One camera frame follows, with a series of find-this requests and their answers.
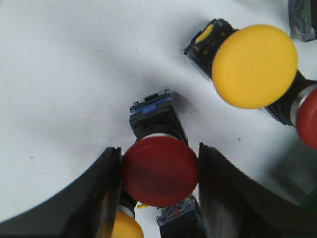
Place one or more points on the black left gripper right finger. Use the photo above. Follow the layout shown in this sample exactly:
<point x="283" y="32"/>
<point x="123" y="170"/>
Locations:
<point x="235" y="206"/>

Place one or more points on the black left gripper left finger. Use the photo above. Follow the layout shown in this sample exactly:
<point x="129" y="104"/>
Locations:
<point x="85" y="209"/>

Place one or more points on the red mushroom push button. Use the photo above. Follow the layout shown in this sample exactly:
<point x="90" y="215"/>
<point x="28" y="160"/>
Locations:
<point x="159" y="169"/>

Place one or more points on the yellow mushroom push button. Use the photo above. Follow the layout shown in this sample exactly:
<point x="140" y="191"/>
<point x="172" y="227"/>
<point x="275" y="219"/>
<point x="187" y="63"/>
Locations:
<point x="254" y="67"/>

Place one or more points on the black blue contact block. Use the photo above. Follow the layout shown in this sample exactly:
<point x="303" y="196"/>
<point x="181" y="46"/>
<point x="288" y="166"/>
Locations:
<point x="181" y="220"/>

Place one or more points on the contact block at corner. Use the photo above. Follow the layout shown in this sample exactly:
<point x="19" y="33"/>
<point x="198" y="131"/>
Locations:
<point x="302" y="15"/>

